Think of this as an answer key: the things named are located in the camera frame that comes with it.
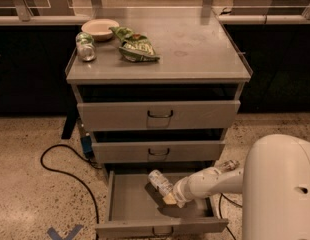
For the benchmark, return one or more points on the dark back counter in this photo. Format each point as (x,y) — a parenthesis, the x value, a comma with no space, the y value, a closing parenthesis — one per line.
(33,59)

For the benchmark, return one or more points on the blue power adapter box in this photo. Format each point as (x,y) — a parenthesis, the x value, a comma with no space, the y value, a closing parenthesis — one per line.
(86,144)

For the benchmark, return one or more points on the grey middle drawer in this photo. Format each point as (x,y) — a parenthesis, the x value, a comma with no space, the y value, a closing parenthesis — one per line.
(162,151)

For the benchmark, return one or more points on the green chip bag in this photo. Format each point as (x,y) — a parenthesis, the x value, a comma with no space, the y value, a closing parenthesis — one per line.
(134,47)

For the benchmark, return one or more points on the small clear bottle on floor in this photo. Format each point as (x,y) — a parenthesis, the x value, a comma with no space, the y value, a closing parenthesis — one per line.
(229,165)

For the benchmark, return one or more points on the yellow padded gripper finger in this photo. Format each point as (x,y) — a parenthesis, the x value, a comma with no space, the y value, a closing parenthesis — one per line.
(169,199)

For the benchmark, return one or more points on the grey open bottom drawer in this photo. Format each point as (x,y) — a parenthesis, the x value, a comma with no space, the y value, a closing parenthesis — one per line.
(135,209)

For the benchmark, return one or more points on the beige paper bowl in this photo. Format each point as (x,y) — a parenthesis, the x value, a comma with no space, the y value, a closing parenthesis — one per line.
(99,29)

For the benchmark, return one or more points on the grey top drawer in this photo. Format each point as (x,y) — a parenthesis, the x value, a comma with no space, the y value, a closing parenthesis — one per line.
(158,115)

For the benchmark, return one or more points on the green soda can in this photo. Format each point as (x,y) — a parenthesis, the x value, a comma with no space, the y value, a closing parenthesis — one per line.
(85,47)

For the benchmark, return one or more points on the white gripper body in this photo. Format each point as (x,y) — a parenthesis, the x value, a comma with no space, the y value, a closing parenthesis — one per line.
(181,192)

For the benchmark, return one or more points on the grey metal drawer cabinet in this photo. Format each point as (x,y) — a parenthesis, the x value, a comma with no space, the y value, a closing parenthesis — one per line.
(198,62)

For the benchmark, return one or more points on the clear blue-label plastic bottle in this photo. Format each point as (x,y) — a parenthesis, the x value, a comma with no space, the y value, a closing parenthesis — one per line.
(160,182)

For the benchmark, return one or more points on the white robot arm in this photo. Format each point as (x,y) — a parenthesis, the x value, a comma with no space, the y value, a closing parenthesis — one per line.
(274,184)

